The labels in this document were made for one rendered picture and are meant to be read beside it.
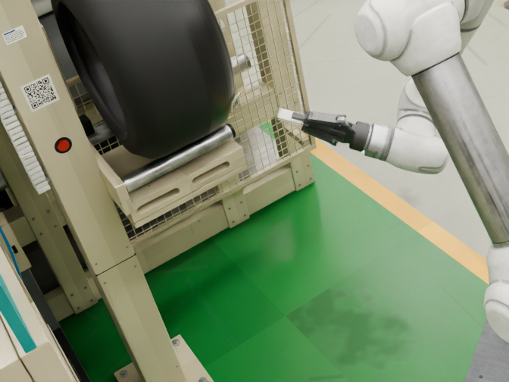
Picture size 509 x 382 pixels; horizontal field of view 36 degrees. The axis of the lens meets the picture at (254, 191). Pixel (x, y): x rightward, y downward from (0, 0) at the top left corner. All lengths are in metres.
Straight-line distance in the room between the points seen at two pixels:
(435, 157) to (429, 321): 0.89
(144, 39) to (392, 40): 0.63
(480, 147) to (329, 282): 1.50
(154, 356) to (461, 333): 1.02
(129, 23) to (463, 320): 1.55
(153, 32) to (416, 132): 0.70
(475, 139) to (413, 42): 0.22
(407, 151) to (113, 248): 0.87
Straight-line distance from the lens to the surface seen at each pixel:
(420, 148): 2.03
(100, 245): 2.27
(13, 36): 1.92
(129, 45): 1.86
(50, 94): 2.00
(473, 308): 2.83
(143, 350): 2.59
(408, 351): 2.72
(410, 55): 1.51
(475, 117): 1.54
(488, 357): 1.88
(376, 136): 2.02
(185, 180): 2.15
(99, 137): 2.34
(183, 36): 1.88
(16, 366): 1.28
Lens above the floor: 2.15
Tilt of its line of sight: 39 degrees down
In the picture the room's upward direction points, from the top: 15 degrees counter-clockwise
